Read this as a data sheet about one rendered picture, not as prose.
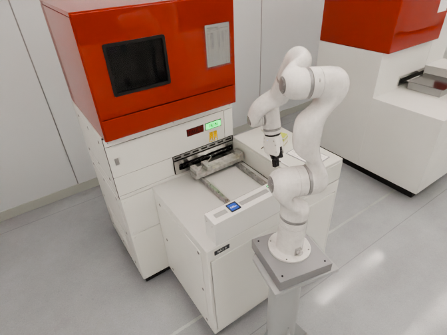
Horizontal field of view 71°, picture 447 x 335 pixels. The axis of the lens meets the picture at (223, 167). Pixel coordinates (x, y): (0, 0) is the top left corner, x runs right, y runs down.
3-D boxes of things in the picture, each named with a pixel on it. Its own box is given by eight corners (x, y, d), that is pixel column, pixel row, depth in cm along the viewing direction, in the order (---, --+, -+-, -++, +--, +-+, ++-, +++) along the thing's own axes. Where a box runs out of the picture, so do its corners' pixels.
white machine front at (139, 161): (118, 198, 185) (100, 138, 163) (231, 153, 222) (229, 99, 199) (120, 201, 183) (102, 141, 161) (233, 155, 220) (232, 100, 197)
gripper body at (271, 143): (259, 131, 152) (261, 153, 156) (273, 135, 144) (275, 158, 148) (271, 127, 155) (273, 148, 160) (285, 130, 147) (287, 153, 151)
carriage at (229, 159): (189, 174, 197) (189, 170, 196) (236, 155, 214) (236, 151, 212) (195, 180, 192) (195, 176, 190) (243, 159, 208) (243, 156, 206)
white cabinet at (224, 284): (169, 273, 238) (151, 188, 193) (267, 219, 282) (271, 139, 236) (216, 343, 194) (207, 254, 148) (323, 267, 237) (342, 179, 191)
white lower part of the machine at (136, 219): (114, 230, 278) (88, 151, 233) (194, 195, 315) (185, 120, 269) (146, 287, 229) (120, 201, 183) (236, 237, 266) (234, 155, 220)
